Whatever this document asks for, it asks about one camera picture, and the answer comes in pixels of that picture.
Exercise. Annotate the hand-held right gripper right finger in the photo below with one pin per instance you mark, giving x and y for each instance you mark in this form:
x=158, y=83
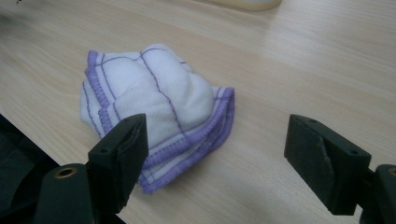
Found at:
x=323, y=158

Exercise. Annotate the clear plastic container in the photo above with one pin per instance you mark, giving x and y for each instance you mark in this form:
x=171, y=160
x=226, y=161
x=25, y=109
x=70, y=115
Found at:
x=249, y=4

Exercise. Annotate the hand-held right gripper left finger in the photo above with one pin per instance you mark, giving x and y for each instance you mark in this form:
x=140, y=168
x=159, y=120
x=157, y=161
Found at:
x=123, y=155

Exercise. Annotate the white cloth with purple stitching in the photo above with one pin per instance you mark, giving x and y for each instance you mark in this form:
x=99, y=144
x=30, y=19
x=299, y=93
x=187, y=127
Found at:
x=174, y=93

